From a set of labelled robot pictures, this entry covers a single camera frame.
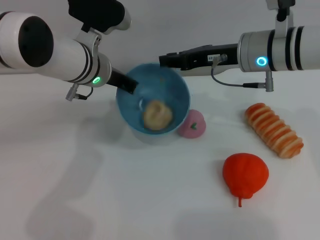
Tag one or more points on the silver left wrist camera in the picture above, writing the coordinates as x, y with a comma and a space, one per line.
100, 15

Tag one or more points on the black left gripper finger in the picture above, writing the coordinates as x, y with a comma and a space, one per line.
128, 86

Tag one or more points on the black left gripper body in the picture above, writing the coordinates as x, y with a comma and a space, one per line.
117, 78

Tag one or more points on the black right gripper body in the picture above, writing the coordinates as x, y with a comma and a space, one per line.
212, 57

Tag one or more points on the beige egg yolk pastry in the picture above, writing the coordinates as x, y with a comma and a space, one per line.
157, 115

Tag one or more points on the red pear-shaped toy fruit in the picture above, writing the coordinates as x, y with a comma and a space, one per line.
245, 175

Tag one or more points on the orange striped bread roll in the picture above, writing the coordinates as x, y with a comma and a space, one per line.
273, 130

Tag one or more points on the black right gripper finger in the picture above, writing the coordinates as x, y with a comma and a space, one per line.
172, 60

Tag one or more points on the blue bowl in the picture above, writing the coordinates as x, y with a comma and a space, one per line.
162, 100

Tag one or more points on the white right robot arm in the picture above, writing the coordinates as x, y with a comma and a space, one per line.
280, 50

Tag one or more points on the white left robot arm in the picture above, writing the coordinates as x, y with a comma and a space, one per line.
55, 50

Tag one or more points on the pink peach-shaped pastry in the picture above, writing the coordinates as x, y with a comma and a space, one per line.
193, 126

